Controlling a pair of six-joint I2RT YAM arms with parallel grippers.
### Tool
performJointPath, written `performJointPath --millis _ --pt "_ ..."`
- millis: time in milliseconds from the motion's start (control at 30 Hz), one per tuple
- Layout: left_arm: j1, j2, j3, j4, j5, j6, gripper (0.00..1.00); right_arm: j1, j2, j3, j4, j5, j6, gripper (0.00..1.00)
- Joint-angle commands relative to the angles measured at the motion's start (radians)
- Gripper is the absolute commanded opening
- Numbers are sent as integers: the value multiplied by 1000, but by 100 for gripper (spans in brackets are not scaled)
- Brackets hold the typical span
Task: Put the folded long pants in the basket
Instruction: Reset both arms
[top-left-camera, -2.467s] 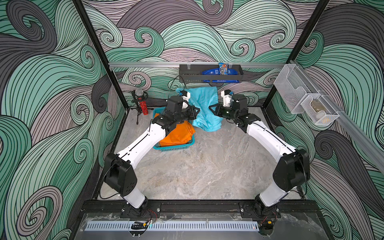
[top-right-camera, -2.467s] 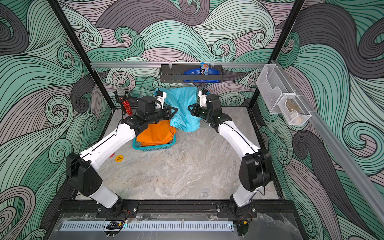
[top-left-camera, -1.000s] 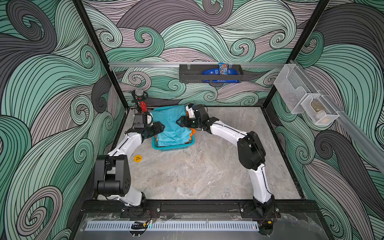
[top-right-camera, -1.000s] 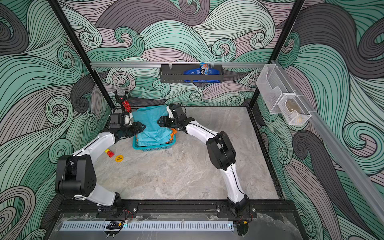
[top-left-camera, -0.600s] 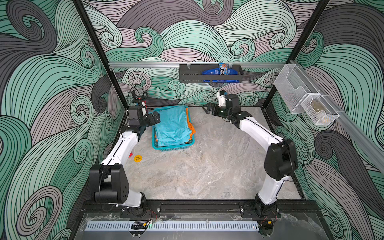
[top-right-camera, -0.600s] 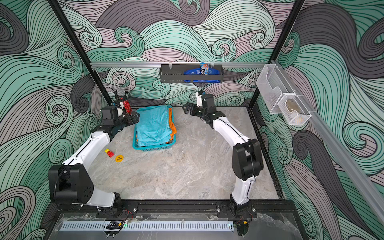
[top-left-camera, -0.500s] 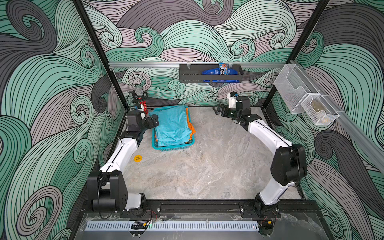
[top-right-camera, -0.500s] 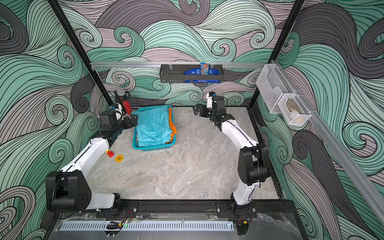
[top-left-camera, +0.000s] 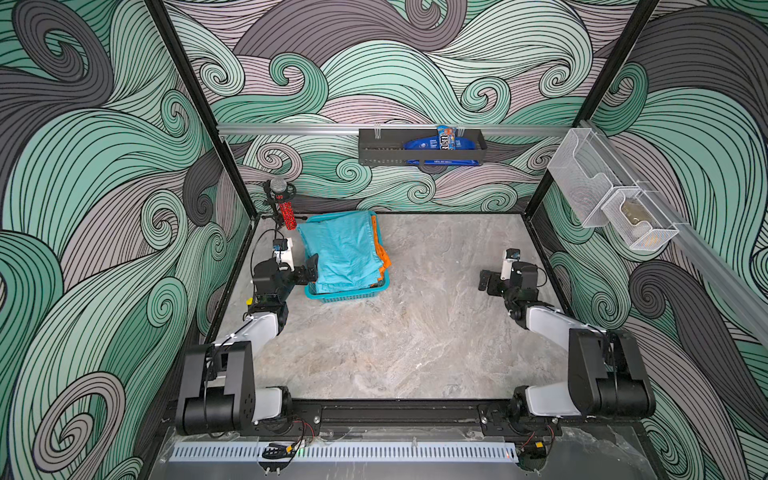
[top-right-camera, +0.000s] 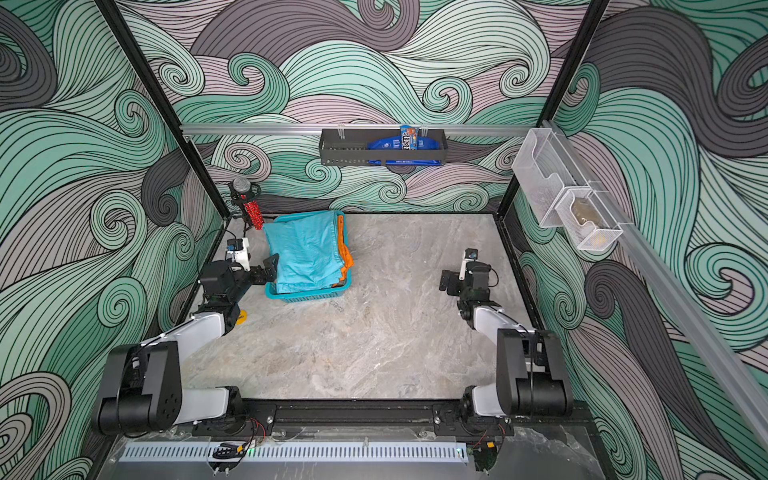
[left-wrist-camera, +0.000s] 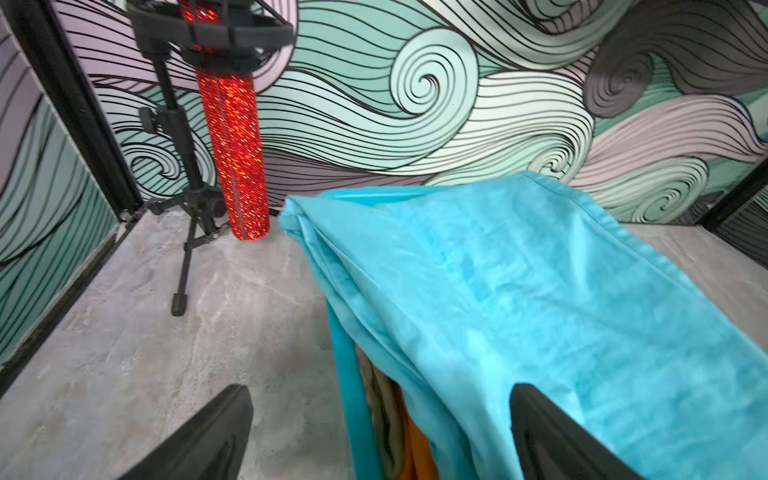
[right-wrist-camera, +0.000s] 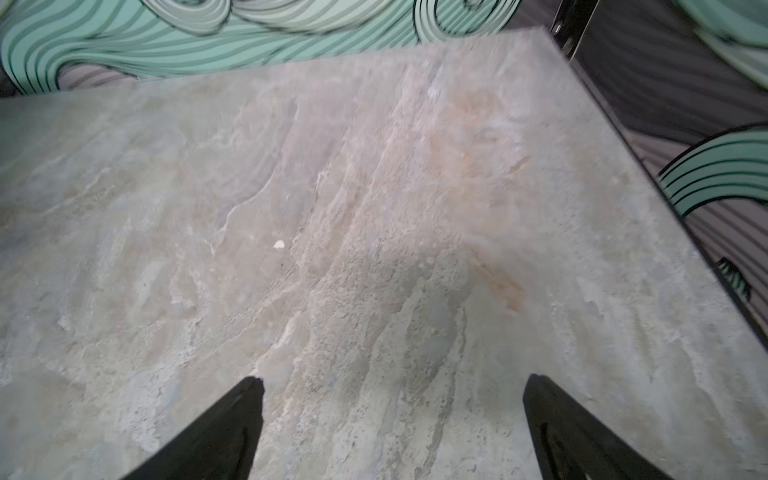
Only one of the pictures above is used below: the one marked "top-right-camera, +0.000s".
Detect teal cloth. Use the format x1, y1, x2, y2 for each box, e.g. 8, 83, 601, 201
263, 211, 345, 295

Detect teal plastic basket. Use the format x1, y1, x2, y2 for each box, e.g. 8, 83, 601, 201
265, 211, 352, 303

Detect orange cloth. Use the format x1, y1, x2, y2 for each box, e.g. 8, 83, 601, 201
337, 215, 354, 286

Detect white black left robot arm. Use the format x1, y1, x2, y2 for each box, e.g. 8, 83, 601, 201
91, 254, 280, 436

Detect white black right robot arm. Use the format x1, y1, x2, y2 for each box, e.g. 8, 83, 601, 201
439, 259, 574, 420

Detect black microphone tripod stand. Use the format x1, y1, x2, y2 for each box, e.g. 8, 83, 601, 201
226, 179, 265, 241

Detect red glitter microphone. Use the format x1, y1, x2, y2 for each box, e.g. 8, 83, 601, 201
232, 177, 266, 232

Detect small clear plastic bin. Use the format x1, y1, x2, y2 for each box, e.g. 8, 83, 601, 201
555, 188, 623, 253

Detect blue snack package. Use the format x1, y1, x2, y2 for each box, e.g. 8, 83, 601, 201
366, 126, 441, 166

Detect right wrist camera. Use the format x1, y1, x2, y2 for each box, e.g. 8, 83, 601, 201
458, 248, 479, 281

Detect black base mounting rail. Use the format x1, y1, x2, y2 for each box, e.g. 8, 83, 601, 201
113, 398, 595, 438

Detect clear plastic wall bin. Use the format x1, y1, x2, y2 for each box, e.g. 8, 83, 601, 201
513, 128, 578, 228

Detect black wall shelf tray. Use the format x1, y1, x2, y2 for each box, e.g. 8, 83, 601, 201
319, 127, 448, 166

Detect aluminium rail back wall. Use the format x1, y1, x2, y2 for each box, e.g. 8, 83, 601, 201
180, 122, 533, 137

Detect aluminium rail wall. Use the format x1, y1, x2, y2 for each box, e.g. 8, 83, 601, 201
542, 120, 767, 447
180, 122, 533, 137

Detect aluminium rail right wall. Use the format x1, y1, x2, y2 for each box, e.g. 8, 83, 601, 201
542, 120, 767, 447

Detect white slotted cable duct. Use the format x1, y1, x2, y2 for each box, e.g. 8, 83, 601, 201
119, 441, 469, 464

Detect black corner frame post left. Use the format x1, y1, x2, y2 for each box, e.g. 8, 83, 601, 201
94, 0, 231, 220

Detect black corner frame post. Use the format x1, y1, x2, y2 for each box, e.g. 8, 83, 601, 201
495, 0, 612, 216
94, 0, 231, 220

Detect black corner frame post right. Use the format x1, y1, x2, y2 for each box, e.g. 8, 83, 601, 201
495, 0, 612, 216

